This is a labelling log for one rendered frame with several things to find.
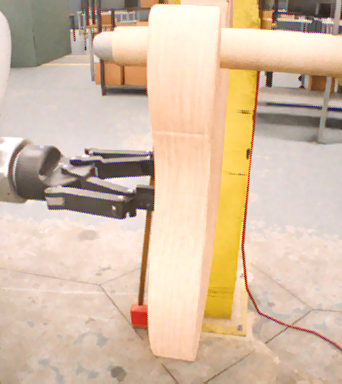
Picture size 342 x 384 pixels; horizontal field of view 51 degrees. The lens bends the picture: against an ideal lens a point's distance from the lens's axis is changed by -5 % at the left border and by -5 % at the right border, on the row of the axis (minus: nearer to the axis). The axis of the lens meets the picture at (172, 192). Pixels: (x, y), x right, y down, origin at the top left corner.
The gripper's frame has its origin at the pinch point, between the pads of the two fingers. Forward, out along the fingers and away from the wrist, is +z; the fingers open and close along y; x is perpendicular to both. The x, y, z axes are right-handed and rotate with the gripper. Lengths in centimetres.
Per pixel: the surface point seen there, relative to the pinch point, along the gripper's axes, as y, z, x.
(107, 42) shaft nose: 10.5, -4.0, 18.2
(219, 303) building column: -76, 7, -97
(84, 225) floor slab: -139, -81, -111
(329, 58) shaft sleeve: 11.1, 13.2, 17.9
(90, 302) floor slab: -77, -53, -109
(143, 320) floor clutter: -65, -24, -102
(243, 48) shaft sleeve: 11.0, 6.7, 18.1
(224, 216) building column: -77, 5, -53
